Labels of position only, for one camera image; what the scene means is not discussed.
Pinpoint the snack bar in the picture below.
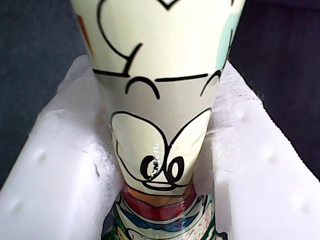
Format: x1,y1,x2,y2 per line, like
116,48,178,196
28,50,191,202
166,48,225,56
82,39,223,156
68,0,248,240

